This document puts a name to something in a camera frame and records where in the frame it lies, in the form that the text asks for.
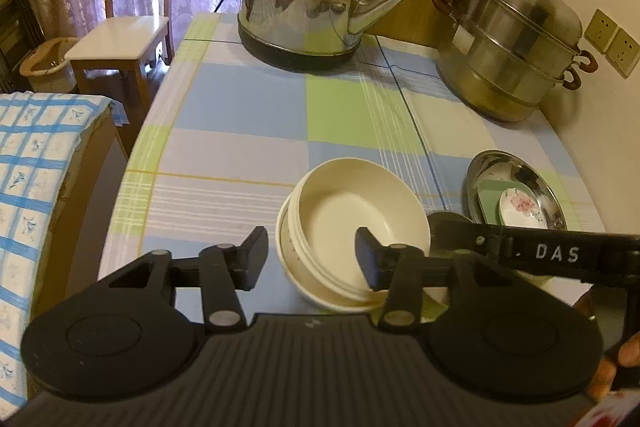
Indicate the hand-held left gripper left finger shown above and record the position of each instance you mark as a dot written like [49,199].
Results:
[254,259]

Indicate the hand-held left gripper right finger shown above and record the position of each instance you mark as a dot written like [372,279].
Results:
[367,262]

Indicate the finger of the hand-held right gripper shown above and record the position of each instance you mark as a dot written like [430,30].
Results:
[450,232]

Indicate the green square plate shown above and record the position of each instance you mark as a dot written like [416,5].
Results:
[487,202]

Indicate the cream plastic bowl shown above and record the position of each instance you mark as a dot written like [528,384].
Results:
[340,207]

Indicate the small floral dish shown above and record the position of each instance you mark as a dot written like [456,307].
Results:
[522,207]

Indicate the large stainless steel plate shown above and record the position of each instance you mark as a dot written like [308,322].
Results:
[510,169]

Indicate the person's right hand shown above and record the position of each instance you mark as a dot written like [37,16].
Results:
[602,377]

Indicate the checked tablecloth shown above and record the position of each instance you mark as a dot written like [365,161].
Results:
[225,107]

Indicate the red and white cloth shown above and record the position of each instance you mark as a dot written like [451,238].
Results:
[610,412]

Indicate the stainless steel steamer pot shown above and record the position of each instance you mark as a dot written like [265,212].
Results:
[510,47]

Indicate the blue grid printed cloth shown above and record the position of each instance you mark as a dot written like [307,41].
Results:
[35,187]

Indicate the white wooden chair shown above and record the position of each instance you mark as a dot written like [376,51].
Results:
[120,37]

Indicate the beige plastic bucket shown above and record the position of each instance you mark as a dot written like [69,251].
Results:
[50,67]

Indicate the beige wall socket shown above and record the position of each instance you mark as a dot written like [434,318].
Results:
[600,29]
[625,54]

